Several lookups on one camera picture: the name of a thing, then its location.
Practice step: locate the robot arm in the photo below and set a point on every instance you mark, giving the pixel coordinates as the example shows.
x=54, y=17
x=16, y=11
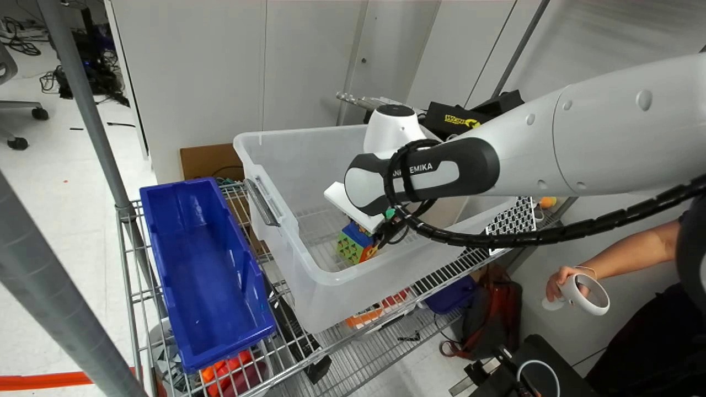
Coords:
x=595, y=132

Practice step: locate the colourful puzzle cube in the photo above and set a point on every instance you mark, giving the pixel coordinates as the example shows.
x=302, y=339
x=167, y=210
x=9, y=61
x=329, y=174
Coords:
x=353, y=245

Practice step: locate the clear plastic bin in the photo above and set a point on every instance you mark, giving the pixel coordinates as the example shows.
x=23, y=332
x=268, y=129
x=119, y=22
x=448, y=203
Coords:
x=309, y=286

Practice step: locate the orange and white box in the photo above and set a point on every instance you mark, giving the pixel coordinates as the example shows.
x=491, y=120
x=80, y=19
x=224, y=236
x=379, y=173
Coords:
x=369, y=315

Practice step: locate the black bag with yellow print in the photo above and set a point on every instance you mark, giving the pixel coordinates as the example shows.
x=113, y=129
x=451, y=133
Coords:
x=449, y=120

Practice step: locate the blue plastic lid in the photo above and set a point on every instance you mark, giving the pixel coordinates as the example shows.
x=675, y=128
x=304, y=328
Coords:
x=452, y=295

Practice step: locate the cardboard box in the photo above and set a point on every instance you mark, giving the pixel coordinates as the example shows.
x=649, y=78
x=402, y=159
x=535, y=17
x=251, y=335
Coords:
x=209, y=161

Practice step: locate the white perforated panel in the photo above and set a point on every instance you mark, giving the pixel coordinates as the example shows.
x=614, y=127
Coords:
x=515, y=219

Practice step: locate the blue plastic bin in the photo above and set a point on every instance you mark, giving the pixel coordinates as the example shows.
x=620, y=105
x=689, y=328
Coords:
x=207, y=275

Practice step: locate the black box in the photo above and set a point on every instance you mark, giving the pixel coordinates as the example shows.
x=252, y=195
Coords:
x=499, y=103

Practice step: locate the red and black backpack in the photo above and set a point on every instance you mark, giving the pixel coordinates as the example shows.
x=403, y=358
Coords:
x=493, y=314

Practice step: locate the small orange ball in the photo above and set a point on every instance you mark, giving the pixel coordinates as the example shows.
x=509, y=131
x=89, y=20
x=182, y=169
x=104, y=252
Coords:
x=547, y=202

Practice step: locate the orange plastic items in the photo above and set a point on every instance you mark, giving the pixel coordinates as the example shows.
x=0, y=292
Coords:
x=231, y=372

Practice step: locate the thin grey rod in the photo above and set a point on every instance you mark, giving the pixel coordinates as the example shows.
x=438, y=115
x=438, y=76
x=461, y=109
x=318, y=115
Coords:
x=521, y=47

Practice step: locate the hand controller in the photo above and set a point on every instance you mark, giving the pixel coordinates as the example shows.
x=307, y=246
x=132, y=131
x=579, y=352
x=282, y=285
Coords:
x=579, y=298

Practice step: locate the thick grey metal pole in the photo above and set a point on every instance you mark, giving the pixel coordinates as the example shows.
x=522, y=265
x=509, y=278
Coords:
x=49, y=298

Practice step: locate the person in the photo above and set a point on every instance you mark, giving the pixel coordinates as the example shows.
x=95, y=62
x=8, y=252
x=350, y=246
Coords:
x=662, y=342

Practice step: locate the office chair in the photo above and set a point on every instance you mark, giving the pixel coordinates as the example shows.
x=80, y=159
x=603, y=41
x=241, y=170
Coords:
x=11, y=105

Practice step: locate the orange floor tape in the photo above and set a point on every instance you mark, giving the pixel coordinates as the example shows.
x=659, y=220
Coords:
x=44, y=380

